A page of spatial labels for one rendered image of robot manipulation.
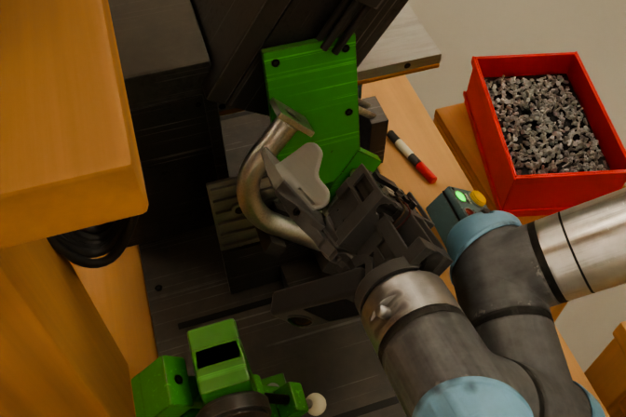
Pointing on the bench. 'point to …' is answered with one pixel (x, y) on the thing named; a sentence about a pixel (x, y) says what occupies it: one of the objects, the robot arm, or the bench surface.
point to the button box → (450, 209)
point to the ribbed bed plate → (222, 209)
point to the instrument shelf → (61, 100)
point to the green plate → (317, 98)
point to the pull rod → (317, 404)
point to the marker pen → (412, 157)
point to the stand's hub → (238, 406)
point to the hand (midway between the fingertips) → (312, 182)
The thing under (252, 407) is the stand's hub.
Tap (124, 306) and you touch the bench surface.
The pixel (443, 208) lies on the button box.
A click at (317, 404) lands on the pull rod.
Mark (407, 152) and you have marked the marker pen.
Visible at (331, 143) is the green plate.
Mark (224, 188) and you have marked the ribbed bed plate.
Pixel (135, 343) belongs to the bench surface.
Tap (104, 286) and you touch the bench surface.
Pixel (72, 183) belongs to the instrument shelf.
